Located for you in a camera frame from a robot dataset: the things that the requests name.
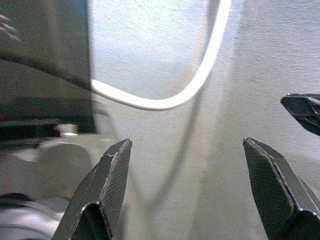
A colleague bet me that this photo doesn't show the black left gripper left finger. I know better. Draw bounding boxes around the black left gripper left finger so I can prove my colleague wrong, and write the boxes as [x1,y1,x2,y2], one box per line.
[51,137,133,240]

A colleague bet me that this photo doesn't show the grey washing machine body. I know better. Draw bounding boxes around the grey washing machine body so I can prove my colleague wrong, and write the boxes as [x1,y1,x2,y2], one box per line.
[0,109,120,240]

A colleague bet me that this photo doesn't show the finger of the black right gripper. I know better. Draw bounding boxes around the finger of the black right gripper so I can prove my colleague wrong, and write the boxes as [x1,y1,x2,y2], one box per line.
[279,93,320,137]

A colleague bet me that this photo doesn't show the white cable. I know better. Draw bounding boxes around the white cable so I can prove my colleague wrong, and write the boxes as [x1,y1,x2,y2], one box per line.
[90,0,232,111]

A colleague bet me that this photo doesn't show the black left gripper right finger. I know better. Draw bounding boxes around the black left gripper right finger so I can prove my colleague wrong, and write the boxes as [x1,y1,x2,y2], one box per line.
[242,136,320,240]

